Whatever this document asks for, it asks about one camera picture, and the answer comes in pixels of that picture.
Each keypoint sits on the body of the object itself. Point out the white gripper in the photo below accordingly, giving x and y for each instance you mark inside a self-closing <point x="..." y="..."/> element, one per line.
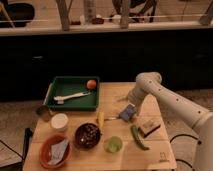
<point x="136" y="97"/>

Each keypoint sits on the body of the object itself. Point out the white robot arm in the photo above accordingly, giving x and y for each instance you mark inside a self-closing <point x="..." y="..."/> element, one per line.
<point x="198" y="118"/>

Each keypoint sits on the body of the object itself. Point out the green pepper toy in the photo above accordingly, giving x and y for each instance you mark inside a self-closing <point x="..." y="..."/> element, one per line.
<point x="134" y="132"/>

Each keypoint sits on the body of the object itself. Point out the yellow banana toy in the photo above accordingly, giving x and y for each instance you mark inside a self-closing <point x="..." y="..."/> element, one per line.
<point x="100" y="119"/>

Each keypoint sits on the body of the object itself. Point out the orange ball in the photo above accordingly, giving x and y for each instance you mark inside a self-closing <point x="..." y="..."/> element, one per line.
<point x="91" y="84"/>

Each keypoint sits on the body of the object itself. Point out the green plastic cup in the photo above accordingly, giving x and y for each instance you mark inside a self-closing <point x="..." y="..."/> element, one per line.
<point x="113" y="144"/>

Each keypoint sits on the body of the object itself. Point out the dark brown bowl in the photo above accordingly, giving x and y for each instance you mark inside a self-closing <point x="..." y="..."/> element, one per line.
<point x="87" y="136"/>

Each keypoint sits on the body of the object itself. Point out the green plastic tray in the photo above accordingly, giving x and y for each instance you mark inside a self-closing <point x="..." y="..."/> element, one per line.
<point x="73" y="93"/>

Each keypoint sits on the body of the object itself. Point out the white brush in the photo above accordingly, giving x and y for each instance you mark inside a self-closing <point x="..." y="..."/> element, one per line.
<point x="62" y="99"/>

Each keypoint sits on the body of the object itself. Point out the white round container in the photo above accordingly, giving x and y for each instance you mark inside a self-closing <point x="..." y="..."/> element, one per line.
<point x="59" y="122"/>

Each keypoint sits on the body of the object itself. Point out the grey cloth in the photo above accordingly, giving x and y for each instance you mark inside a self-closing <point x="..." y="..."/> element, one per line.
<point x="58" y="151"/>

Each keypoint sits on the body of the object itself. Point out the orange bowl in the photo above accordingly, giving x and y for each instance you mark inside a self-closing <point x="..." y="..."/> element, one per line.
<point x="45" y="152"/>

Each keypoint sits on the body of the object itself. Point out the black chair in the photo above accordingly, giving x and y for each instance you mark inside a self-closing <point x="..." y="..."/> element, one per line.
<point x="20" y="13"/>

